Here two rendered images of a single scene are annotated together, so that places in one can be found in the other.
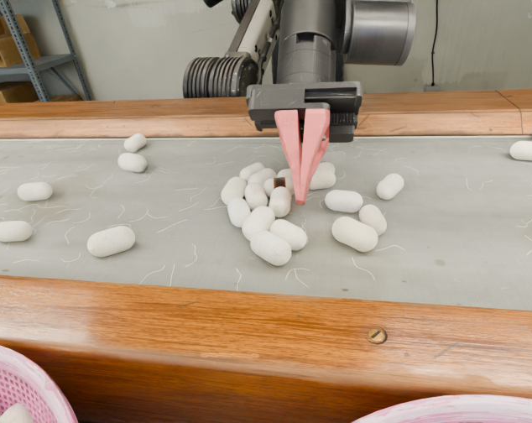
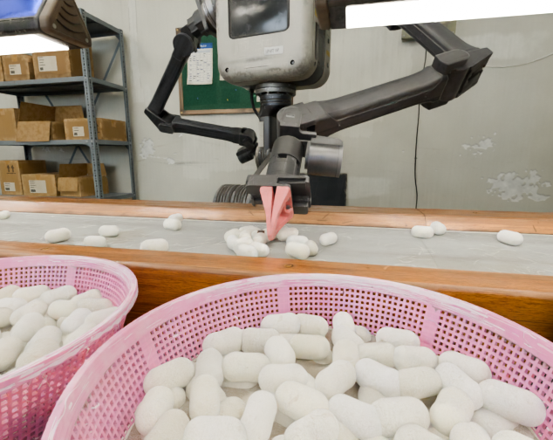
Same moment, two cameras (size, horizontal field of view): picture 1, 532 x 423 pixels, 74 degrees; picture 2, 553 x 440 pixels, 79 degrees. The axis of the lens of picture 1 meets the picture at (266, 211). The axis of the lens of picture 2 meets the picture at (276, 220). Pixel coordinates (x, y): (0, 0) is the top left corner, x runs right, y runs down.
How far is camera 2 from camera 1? 0.23 m
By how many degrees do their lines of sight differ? 23
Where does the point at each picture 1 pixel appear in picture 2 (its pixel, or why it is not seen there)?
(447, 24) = (425, 194)
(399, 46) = (335, 164)
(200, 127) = (219, 215)
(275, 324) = (238, 261)
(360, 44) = (313, 161)
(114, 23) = (170, 174)
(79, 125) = (139, 209)
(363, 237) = (300, 248)
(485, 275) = not seen: hidden behind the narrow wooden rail
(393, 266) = not seen: hidden behind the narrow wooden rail
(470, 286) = not seen: hidden behind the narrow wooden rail
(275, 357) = (234, 268)
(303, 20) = (282, 147)
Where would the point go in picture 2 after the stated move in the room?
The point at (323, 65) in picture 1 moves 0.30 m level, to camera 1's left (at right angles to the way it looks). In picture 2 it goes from (290, 168) to (108, 168)
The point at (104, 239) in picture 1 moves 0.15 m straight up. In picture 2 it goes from (151, 242) to (143, 131)
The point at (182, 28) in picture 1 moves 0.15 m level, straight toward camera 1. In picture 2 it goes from (221, 181) to (221, 182)
